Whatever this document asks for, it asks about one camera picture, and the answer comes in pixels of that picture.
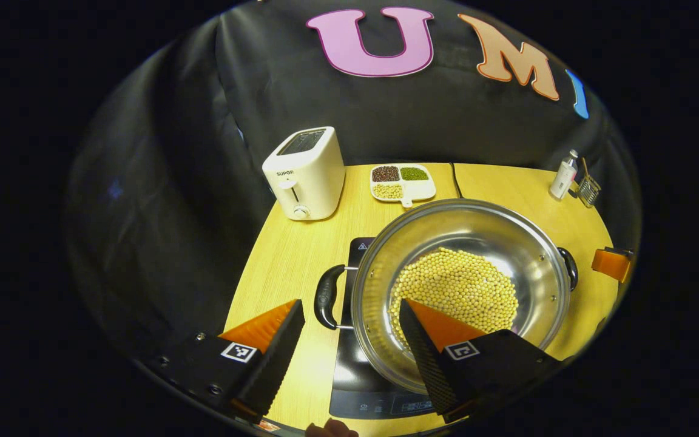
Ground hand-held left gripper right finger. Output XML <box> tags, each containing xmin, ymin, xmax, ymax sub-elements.
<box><xmin>399</xmin><ymin>297</ymin><xmax>563</xmax><ymax>424</ymax></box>

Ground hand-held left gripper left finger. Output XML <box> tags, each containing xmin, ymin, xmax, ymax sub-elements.
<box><xmin>143</xmin><ymin>299</ymin><xmax>306</xmax><ymax>424</ymax></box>

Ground black induction cooktop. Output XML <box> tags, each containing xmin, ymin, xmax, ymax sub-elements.
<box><xmin>329</xmin><ymin>237</ymin><xmax>447</xmax><ymax>421</ymax></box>

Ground stainless steel pot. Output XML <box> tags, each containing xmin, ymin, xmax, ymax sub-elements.
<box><xmin>314</xmin><ymin>198</ymin><xmax>579</xmax><ymax>394</ymax></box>

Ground clear glass holder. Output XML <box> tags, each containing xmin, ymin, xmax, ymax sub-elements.
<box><xmin>577</xmin><ymin>175</ymin><xmax>602</xmax><ymax>209</ymax></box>

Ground large pile of yellow soybeans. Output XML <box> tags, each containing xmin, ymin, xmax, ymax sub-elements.
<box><xmin>389</xmin><ymin>247</ymin><xmax>519</xmax><ymax>350</ymax></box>

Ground small clear plastic bottle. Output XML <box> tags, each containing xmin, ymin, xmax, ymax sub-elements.
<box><xmin>549</xmin><ymin>150</ymin><xmax>579</xmax><ymax>201</ymax></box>

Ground white divided dish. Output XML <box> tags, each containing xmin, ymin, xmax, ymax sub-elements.
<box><xmin>370</xmin><ymin>164</ymin><xmax>437</xmax><ymax>209</ymax></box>

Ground white toaster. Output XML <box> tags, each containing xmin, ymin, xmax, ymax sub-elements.
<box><xmin>262</xmin><ymin>126</ymin><xmax>346</xmax><ymax>222</ymax></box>

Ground black backdrop cloth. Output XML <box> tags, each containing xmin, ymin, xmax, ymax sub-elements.
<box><xmin>64</xmin><ymin>0</ymin><xmax>641</xmax><ymax>359</ymax></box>

